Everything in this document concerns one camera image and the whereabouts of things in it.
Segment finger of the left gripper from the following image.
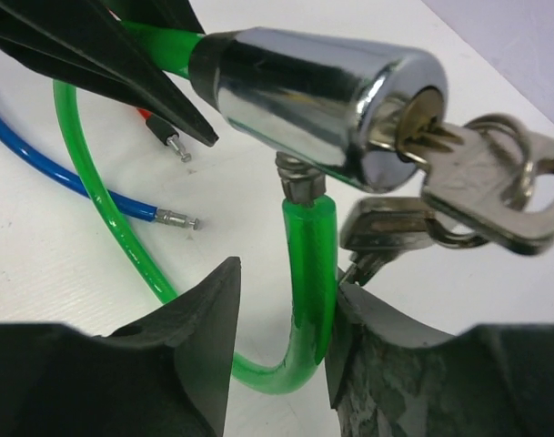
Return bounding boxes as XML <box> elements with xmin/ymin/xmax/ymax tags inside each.
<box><xmin>0</xmin><ymin>0</ymin><xmax>218</xmax><ymax>147</ymax></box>
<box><xmin>103</xmin><ymin>0</ymin><xmax>205</xmax><ymax>34</ymax></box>

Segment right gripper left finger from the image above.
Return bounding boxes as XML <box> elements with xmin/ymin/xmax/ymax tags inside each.
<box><xmin>0</xmin><ymin>257</ymin><xmax>241</xmax><ymax>436</ymax></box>

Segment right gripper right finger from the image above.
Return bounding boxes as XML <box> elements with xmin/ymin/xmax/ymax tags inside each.
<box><xmin>326</xmin><ymin>284</ymin><xmax>554</xmax><ymax>436</ymax></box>

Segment red cable lock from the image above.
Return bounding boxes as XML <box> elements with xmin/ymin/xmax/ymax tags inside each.
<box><xmin>137</xmin><ymin>108</ymin><xmax>192</xmax><ymax>163</ymax></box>

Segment green cable lock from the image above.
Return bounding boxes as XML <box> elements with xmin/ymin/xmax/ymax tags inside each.
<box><xmin>52</xmin><ymin>20</ymin><xmax>449</xmax><ymax>396</ymax></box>

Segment green lock keys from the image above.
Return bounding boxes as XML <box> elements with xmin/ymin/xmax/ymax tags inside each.
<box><xmin>339</xmin><ymin>114</ymin><xmax>554</xmax><ymax>285</ymax></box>

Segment blue cable lock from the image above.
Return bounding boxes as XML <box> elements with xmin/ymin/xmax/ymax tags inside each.
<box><xmin>0</xmin><ymin>117</ymin><xmax>200</xmax><ymax>230</ymax></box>

